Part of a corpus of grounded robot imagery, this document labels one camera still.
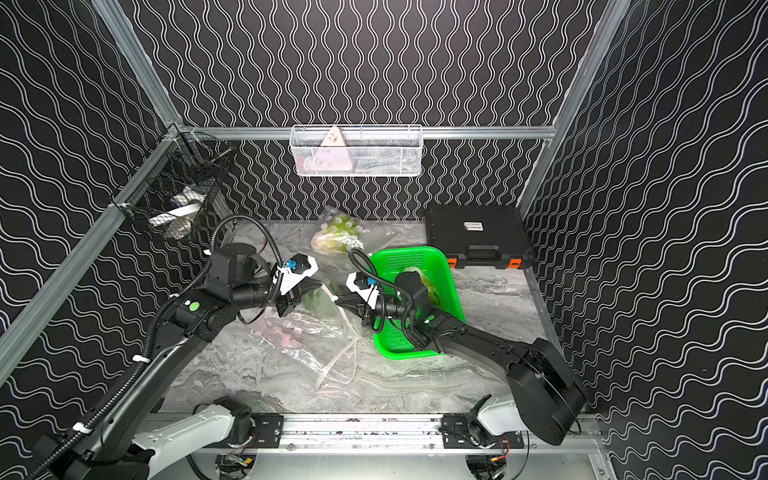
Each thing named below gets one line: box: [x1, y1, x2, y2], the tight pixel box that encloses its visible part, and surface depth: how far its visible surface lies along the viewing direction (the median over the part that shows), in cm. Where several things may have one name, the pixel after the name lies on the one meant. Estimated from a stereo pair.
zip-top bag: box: [248, 294, 361, 396], surface depth 85 cm
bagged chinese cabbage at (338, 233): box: [310, 205, 371, 255], surface depth 109 cm
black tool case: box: [425, 205, 535, 269], surface depth 112 cm
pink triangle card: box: [313, 126, 352, 171], surface depth 92 cm
